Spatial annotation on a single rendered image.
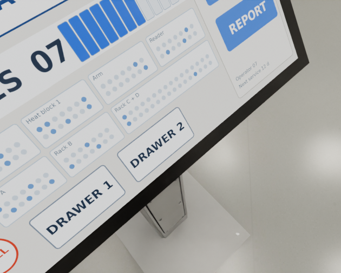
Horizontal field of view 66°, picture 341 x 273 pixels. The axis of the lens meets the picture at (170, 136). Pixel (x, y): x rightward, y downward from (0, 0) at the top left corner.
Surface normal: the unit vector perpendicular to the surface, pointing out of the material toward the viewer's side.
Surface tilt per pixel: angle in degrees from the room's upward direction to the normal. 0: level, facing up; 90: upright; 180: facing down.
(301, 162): 0
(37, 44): 50
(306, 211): 0
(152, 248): 5
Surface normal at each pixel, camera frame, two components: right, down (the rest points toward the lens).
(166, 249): -0.05, -0.45
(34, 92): 0.45, 0.18
